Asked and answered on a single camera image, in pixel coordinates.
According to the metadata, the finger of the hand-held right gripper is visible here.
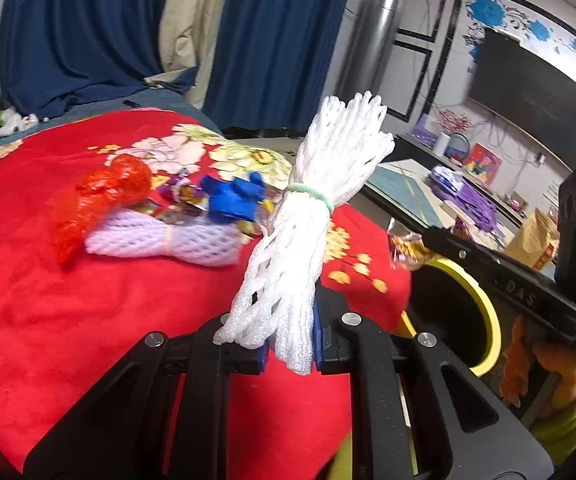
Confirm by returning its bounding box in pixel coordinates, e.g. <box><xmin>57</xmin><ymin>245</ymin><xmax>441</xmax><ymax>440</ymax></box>
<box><xmin>425</xmin><ymin>226</ymin><xmax>501</xmax><ymax>286</ymax></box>

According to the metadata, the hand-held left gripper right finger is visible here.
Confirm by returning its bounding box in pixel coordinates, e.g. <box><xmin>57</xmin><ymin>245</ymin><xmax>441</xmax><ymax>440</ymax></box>
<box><xmin>312</xmin><ymin>285</ymin><xmax>555</xmax><ymax>480</ymax></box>

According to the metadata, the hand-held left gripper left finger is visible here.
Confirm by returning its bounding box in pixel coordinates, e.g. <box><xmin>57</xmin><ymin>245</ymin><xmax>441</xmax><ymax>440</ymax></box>
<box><xmin>22</xmin><ymin>312</ymin><xmax>269</xmax><ymax>480</ymax></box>

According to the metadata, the gold snack wrapper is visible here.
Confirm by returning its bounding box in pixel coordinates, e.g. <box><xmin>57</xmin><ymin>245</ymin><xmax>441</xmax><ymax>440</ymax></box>
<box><xmin>387</xmin><ymin>217</ymin><xmax>441</xmax><ymax>271</ymax></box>

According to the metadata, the yellow-rimmed trash bin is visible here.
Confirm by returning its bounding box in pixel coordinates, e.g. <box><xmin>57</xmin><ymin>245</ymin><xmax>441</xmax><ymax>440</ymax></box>
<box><xmin>399</xmin><ymin>255</ymin><xmax>503</xmax><ymax>378</ymax></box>

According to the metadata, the white foam net green band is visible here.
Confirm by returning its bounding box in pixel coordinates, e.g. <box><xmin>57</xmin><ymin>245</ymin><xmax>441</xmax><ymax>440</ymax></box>
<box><xmin>213</xmin><ymin>91</ymin><xmax>396</xmax><ymax>376</ymax></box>

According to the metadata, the white foam net yellow band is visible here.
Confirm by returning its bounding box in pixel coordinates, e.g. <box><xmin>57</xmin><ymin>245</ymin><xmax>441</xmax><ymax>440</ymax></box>
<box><xmin>84</xmin><ymin>207</ymin><xmax>241</xmax><ymax>267</ymax></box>

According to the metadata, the person's right hand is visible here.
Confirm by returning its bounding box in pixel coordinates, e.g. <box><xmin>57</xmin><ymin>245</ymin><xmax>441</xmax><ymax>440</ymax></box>
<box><xmin>500</xmin><ymin>317</ymin><xmax>576</xmax><ymax>418</ymax></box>

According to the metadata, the purple cloth pile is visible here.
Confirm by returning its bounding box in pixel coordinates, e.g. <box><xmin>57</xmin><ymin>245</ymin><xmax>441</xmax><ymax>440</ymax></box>
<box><xmin>435</xmin><ymin>180</ymin><xmax>500</xmax><ymax>233</ymax></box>

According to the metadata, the brown paper bag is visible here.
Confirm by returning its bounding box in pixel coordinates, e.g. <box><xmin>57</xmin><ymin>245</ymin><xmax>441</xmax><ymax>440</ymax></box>
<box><xmin>505</xmin><ymin>209</ymin><xmax>561</xmax><ymax>271</ymax></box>

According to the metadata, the glass coffee table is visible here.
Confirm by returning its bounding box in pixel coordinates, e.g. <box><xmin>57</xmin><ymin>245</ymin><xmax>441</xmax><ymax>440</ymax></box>
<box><xmin>363</xmin><ymin>157</ymin><xmax>559</xmax><ymax>281</ymax></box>

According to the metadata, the colourful picture box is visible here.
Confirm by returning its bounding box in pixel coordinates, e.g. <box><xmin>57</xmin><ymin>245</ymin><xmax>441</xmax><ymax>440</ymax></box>
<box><xmin>463</xmin><ymin>142</ymin><xmax>503</xmax><ymax>183</ymax></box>

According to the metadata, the purple box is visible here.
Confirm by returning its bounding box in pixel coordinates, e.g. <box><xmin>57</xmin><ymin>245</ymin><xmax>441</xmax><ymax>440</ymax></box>
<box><xmin>410</xmin><ymin>114</ymin><xmax>439</xmax><ymax>143</ymax></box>

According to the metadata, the black television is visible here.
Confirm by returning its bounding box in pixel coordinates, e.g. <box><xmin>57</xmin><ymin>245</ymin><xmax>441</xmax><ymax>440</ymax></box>
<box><xmin>468</xmin><ymin>27</ymin><xmax>576</xmax><ymax>171</ymax></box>

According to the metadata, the blue plastic bag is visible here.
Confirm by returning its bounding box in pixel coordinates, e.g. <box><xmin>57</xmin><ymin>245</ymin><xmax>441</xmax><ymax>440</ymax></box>
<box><xmin>200</xmin><ymin>172</ymin><xmax>267</xmax><ymax>225</ymax></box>

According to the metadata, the purple candy wrapper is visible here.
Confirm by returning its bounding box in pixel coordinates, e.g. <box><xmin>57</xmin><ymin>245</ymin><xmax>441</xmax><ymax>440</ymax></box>
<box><xmin>157</xmin><ymin>170</ymin><xmax>209</xmax><ymax>222</ymax></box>

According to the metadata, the red floral blanket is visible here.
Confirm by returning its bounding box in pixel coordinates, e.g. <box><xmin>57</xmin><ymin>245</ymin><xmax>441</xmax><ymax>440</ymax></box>
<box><xmin>0</xmin><ymin>107</ymin><xmax>413</xmax><ymax>480</ymax></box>

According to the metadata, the red plastic bag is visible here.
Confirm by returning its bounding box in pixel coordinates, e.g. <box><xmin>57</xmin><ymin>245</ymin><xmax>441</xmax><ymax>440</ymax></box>
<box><xmin>50</xmin><ymin>154</ymin><xmax>153</xmax><ymax>267</ymax></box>

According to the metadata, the blue quilt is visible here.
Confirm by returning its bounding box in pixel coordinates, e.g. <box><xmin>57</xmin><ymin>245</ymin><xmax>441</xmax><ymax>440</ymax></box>
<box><xmin>132</xmin><ymin>67</ymin><xmax>223</xmax><ymax>133</ymax></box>

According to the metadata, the blue curtain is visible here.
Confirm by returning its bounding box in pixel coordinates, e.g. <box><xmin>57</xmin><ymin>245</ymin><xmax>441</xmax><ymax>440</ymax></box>
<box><xmin>203</xmin><ymin>0</ymin><xmax>359</xmax><ymax>133</ymax></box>
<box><xmin>0</xmin><ymin>0</ymin><xmax>181</xmax><ymax>120</ymax></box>

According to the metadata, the white crumpled bag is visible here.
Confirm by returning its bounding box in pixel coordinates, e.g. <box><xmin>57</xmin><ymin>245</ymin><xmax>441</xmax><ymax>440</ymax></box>
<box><xmin>0</xmin><ymin>109</ymin><xmax>38</xmax><ymax>138</ymax></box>

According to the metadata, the beige curtain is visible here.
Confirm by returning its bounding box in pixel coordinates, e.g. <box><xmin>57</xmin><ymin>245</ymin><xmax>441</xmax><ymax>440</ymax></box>
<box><xmin>160</xmin><ymin>0</ymin><xmax>233</xmax><ymax>108</ymax></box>

